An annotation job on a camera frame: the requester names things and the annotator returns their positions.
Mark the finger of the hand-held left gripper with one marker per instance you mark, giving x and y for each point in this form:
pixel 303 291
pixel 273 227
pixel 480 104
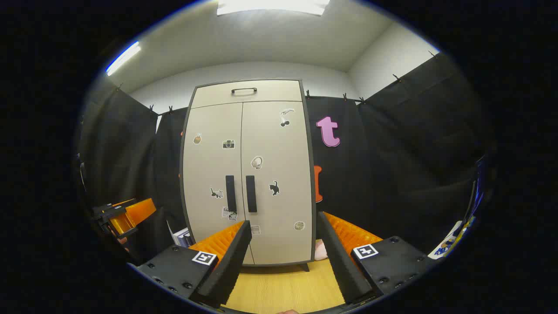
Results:
pixel 135 213

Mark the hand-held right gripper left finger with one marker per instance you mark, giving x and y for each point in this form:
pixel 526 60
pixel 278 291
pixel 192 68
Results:
pixel 233 261

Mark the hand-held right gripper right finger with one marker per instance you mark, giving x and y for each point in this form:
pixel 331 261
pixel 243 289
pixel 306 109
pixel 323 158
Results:
pixel 338 257

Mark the beige shoe cabinet door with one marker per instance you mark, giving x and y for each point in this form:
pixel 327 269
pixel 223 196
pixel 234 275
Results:
pixel 283 161
pixel 209 161

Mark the beige double-door shoe cabinet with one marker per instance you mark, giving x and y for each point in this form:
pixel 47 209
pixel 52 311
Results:
pixel 283 152

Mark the beige cabinet drawer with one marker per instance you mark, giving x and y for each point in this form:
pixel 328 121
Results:
pixel 274 93

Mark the pink plush toy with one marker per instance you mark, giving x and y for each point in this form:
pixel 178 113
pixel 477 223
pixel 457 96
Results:
pixel 320 250

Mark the dark blue book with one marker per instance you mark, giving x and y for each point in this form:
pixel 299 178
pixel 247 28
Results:
pixel 188 239

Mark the colourful printed sheet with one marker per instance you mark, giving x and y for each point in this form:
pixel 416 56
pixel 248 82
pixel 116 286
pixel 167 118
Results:
pixel 451 240

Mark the black backdrop cloth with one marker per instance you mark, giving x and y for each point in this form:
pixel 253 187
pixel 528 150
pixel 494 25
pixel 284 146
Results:
pixel 392 152

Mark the small ceiling light panel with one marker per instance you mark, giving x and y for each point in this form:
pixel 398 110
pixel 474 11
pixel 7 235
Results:
pixel 123 58

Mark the large ceiling light panel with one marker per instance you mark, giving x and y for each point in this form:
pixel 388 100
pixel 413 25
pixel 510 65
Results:
pixel 270 6

